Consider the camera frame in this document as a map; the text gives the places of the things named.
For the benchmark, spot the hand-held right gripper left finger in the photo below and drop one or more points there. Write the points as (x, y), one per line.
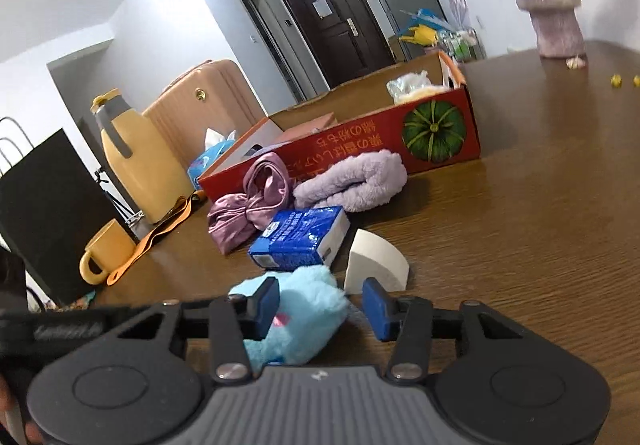
(267, 307)

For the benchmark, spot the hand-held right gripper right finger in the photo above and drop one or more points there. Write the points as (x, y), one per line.
(380, 310)

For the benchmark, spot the light blue plush toy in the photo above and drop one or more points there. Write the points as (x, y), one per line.
(310, 305)

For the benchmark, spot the red cardboard box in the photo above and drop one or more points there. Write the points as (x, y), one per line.
(350, 150)

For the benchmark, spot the layered cake plush toy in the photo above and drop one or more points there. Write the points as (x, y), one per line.
(315, 122)

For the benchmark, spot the white plush toy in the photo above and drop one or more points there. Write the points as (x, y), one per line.
(407, 86)

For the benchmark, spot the white wedge sponge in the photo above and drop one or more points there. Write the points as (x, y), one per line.
(375, 260)

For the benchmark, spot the blue carton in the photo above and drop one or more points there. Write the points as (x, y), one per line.
(295, 237)

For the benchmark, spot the yellow mug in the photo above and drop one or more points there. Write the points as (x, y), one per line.
(112, 245)

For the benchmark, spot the pink satin headband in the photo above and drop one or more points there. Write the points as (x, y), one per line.
(250, 205)

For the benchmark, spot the black paper bag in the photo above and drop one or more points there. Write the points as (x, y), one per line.
(55, 210)

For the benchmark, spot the purple fluffy headband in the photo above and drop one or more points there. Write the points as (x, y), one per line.
(350, 180)

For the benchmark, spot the blue tissue pack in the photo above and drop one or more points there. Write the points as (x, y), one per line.
(210, 157)

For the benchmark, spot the yellow thermos jug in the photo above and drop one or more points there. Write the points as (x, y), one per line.
(145, 170)

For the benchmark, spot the peach suitcase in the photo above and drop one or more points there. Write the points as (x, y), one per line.
(210, 100)

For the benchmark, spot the storage cart with bottles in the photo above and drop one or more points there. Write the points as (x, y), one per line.
(462, 45)

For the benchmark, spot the yellow watering can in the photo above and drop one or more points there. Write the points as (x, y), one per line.
(425, 35)

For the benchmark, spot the dark brown entrance door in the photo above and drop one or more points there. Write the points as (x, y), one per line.
(335, 25)

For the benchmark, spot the blue plastic item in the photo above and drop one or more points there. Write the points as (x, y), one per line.
(425, 17)

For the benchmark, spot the white notice on door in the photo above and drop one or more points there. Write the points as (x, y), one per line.
(322, 7)

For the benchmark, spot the fallen pink petal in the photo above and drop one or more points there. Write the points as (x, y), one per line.
(575, 62)

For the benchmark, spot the scattered yellow flower bits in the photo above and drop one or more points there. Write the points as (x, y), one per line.
(616, 81)

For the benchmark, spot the interior doorway frame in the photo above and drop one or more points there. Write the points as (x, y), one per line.
(270, 40)

